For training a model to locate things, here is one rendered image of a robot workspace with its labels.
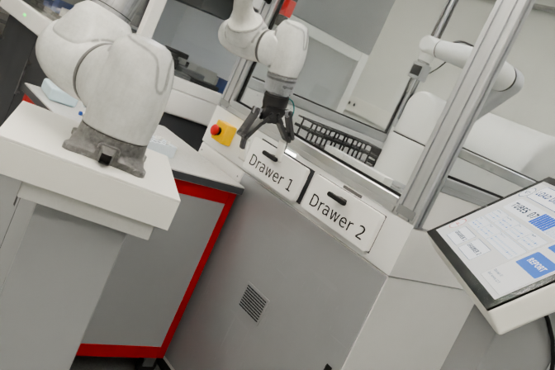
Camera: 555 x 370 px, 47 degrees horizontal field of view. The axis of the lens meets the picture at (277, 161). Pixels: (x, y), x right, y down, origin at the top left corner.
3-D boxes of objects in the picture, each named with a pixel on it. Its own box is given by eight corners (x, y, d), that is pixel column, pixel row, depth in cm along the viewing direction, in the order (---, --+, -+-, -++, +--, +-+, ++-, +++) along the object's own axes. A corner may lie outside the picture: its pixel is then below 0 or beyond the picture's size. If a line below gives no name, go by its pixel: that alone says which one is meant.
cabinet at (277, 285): (263, 533, 174) (391, 277, 163) (120, 324, 251) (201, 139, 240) (451, 493, 237) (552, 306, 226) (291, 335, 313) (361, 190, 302)
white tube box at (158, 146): (144, 152, 196) (149, 141, 196) (128, 141, 201) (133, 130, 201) (173, 158, 206) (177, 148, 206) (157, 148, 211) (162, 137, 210)
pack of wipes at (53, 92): (75, 109, 214) (80, 97, 213) (47, 99, 208) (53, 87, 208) (66, 97, 226) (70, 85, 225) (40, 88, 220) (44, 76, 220)
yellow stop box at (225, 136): (218, 143, 223) (226, 125, 222) (208, 136, 228) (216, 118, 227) (230, 147, 226) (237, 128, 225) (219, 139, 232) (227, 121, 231)
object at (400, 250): (388, 275, 164) (413, 225, 162) (201, 139, 240) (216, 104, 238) (549, 305, 227) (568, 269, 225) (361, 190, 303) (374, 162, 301)
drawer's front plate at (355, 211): (364, 252, 170) (381, 215, 168) (300, 206, 191) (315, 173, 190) (368, 253, 171) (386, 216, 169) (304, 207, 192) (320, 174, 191)
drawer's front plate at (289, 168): (291, 201, 192) (306, 168, 191) (241, 165, 214) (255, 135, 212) (296, 202, 193) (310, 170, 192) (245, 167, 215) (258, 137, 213)
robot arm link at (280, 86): (303, 80, 186) (298, 100, 188) (286, 72, 193) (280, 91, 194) (278, 77, 180) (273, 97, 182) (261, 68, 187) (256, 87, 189)
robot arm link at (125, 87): (110, 140, 132) (151, 42, 129) (60, 107, 141) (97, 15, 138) (163, 150, 145) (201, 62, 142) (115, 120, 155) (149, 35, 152)
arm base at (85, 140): (58, 151, 129) (68, 126, 128) (71, 130, 150) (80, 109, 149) (143, 184, 133) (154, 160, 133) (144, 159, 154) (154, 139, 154)
